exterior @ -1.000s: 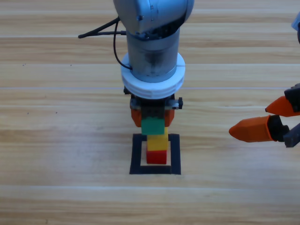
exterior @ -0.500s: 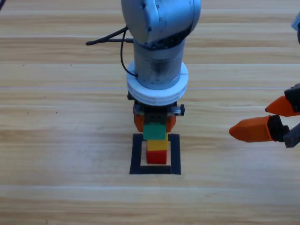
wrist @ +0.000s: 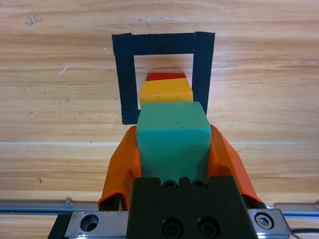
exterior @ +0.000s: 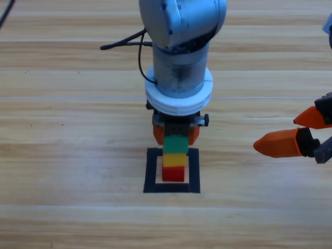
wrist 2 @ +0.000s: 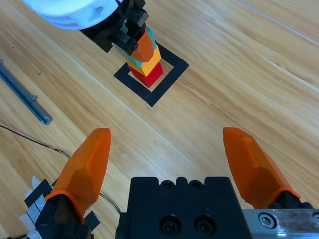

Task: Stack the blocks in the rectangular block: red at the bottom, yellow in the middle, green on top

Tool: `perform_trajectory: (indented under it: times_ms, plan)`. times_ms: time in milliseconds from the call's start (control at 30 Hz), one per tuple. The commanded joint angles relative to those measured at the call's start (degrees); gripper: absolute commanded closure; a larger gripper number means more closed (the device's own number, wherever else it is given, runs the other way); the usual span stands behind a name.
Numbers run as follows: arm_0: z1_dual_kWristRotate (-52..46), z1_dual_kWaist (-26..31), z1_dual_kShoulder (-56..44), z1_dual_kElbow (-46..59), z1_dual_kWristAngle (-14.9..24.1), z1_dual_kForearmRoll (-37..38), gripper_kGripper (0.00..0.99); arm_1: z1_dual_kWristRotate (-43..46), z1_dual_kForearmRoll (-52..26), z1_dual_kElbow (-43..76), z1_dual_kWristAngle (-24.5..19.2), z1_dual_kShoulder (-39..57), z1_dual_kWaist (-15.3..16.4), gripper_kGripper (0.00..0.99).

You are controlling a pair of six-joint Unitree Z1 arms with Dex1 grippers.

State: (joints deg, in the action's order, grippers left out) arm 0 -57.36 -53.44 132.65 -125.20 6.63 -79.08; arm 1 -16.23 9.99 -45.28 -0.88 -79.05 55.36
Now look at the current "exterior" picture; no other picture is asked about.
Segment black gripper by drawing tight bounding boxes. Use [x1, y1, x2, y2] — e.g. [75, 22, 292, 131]
[253, 92, 332, 164]
[145, 100, 210, 145]

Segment green wooden cube block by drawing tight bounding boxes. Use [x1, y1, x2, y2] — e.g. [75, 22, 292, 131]
[163, 134, 189, 155]

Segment yellow wooden cube block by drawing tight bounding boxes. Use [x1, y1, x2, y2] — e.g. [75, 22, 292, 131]
[162, 153, 187, 168]

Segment red wooden cube block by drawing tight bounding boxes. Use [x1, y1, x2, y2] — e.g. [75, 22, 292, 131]
[161, 165, 185, 182]

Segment black tape square outline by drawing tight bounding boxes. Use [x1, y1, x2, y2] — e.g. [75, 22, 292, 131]
[143, 147, 201, 195]

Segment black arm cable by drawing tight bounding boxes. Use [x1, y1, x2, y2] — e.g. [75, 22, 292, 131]
[100, 30, 159, 85]

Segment thin black cable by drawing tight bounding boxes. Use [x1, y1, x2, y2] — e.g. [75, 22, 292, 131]
[0, 0, 16, 26]

